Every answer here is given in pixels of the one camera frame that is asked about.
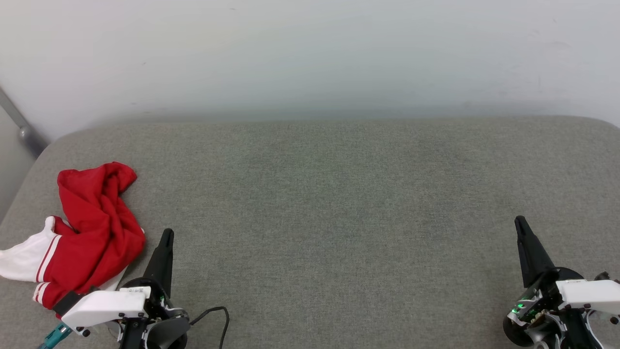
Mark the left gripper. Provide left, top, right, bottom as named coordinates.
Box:
left=119, top=229, right=190, bottom=349

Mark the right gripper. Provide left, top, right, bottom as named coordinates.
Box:
left=503, top=216, right=601, bottom=349

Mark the red and white shirt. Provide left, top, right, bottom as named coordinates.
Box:
left=0, top=162, right=146, bottom=311

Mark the grey metal pole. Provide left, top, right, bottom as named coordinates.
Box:
left=0, top=87, right=49, bottom=158

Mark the thin black left cable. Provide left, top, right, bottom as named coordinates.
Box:
left=189, top=306, right=230, bottom=349

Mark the left teal camera connector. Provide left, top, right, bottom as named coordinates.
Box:
left=39, top=324, right=73, bottom=349

